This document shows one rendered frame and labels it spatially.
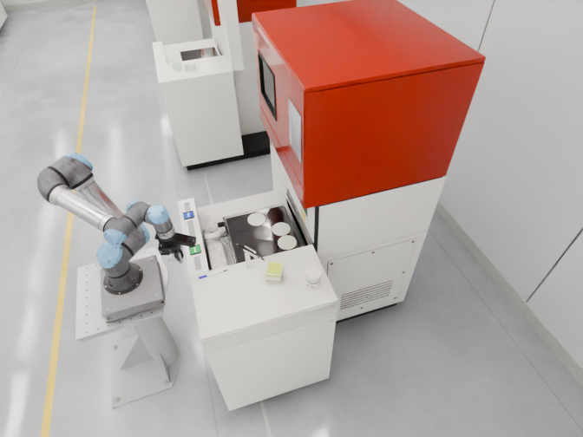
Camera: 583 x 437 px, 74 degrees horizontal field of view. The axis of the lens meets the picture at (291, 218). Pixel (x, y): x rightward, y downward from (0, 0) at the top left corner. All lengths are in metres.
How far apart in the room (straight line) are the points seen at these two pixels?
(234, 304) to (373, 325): 1.32
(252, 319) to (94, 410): 1.42
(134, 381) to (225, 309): 1.19
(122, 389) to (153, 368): 0.21
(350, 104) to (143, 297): 1.30
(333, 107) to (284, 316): 0.90
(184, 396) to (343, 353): 1.05
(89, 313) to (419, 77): 1.82
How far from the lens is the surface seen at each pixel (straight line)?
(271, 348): 1.98
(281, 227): 2.14
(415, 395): 2.72
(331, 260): 2.15
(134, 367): 2.88
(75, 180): 1.92
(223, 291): 1.84
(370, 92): 1.55
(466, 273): 3.31
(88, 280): 2.30
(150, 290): 2.05
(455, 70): 1.72
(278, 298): 1.79
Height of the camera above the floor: 2.47
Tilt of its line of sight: 46 degrees down
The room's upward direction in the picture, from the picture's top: 2 degrees counter-clockwise
